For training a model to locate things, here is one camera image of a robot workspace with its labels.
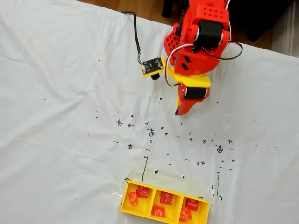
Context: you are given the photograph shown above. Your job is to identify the red candy with round logo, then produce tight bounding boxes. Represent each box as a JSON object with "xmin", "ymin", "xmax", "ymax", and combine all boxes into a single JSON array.
[{"xmin": 186, "ymin": 197, "xmax": 200, "ymax": 212}]

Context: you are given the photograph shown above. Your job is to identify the red candy with brand text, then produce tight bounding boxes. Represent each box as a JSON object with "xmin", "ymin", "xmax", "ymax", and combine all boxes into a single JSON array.
[{"xmin": 179, "ymin": 206, "xmax": 192, "ymax": 222}]

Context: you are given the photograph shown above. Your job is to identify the black camera cable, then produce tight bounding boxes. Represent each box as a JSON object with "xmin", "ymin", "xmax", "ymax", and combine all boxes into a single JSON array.
[{"xmin": 121, "ymin": 11, "xmax": 143, "ymax": 66}]

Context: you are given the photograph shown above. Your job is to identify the camera board on yellow mount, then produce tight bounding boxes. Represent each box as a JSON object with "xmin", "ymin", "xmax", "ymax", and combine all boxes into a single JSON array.
[{"xmin": 141, "ymin": 56, "xmax": 167, "ymax": 81}]

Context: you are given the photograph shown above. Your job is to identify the yellow three-compartment box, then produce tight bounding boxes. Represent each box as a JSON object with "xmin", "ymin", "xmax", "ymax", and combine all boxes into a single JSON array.
[{"xmin": 120, "ymin": 181, "xmax": 211, "ymax": 224}]

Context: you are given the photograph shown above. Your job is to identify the orange candy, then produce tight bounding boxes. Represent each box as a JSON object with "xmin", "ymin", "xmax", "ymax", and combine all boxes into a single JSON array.
[
  {"xmin": 127, "ymin": 191, "xmax": 139, "ymax": 206},
  {"xmin": 151, "ymin": 205, "xmax": 166, "ymax": 218},
  {"xmin": 136, "ymin": 186, "xmax": 150, "ymax": 198}
]

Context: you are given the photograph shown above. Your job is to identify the red white black servo wires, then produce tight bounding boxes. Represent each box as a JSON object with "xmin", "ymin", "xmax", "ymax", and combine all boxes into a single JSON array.
[{"xmin": 164, "ymin": 0, "xmax": 243, "ymax": 88}]

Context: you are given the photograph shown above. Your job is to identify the white table cloth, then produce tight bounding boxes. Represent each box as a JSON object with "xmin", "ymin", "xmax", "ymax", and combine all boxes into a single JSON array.
[{"xmin": 0, "ymin": 0, "xmax": 299, "ymax": 224}]

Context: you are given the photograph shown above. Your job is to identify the black table clamp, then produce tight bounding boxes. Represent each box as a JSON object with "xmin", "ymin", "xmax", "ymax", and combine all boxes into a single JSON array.
[{"xmin": 174, "ymin": 9, "xmax": 186, "ymax": 37}]

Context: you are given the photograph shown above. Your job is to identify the red candy with pointed logo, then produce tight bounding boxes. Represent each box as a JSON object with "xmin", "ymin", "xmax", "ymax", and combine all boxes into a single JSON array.
[{"xmin": 160, "ymin": 191, "xmax": 174, "ymax": 206}]

